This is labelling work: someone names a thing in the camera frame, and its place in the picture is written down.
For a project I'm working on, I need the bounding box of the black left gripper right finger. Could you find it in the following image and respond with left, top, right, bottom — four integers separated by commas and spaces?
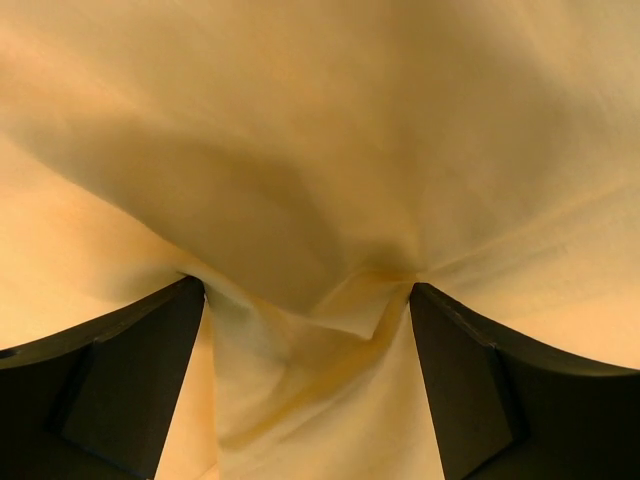
410, 283, 639, 479

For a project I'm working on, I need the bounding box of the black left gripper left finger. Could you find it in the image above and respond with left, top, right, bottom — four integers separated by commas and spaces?
1, 277, 204, 480

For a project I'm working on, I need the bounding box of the yellow printed pillowcase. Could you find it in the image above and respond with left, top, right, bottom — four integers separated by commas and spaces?
1, 1, 639, 479

